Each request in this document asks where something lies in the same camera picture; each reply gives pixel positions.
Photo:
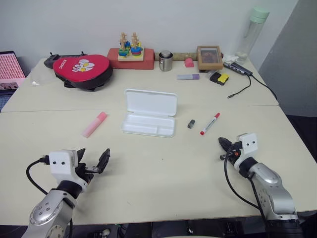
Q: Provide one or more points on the clear plastic bag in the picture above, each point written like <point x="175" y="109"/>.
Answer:
<point x="36" y="83"/>

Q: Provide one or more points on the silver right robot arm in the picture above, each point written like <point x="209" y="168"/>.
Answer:
<point x="272" y="188"/>

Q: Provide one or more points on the wooden picture frame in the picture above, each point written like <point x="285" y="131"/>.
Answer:
<point x="209" y="65"/>

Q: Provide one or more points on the pink perforated basket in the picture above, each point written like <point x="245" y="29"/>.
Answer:
<point x="10" y="67"/>

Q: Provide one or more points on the pink highlighter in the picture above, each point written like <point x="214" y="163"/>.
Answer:
<point x="95" y="124"/>

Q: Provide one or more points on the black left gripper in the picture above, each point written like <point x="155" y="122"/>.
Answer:
<point x="84" y="173"/>

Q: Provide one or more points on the pink half-round block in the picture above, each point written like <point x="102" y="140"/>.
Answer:
<point x="189" y="63"/>

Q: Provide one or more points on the red heart-shaped bag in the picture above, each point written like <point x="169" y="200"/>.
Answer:
<point x="81" y="72"/>

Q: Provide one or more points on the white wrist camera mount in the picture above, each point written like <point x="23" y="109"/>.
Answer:
<point x="60" y="168"/>
<point x="248" y="146"/>

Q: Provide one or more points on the black base equipment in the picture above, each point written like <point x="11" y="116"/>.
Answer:
<point x="173" y="230"/>

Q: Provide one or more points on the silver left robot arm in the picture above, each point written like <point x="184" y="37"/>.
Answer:
<point x="47" y="208"/>

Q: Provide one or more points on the yellow and black block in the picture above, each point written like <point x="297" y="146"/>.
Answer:
<point x="223" y="78"/>

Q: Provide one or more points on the clear bottle with green lid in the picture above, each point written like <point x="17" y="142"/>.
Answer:
<point x="250" y="37"/>

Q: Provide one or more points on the black remote controller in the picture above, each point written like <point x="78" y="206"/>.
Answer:
<point x="49" y="62"/>

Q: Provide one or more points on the crumpled white tissue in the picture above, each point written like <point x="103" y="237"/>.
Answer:
<point x="230" y="59"/>

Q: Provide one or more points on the wooden stacking toy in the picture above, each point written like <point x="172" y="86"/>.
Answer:
<point x="130" y="57"/>

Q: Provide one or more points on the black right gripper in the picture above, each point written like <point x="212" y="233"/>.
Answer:
<point x="234" y="148"/>

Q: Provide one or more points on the red brick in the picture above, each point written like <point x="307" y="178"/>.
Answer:
<point x="148" y="59"/>

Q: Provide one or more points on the steel mug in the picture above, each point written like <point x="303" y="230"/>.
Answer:
<point x="165" y="62"/>

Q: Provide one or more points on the purple highlighter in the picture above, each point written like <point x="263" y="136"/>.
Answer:
<point x="188" y="77"/>

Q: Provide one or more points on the grey USB hub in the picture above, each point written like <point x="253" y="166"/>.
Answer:
<point x="237" y="68"/>

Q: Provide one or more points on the small grey eraser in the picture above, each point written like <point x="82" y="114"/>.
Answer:
<point x="191" y="124"/>

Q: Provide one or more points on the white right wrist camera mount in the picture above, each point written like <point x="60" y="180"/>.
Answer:
<point x="248" y="146"/>

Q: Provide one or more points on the white plastic pencil case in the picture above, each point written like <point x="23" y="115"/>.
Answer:
<point x="148" y="101"/>

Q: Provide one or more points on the white marker with red cap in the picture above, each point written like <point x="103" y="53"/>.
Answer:
<point x="210" y="124"/>

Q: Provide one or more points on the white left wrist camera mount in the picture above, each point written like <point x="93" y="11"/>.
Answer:
<point x="60" y="168"/>

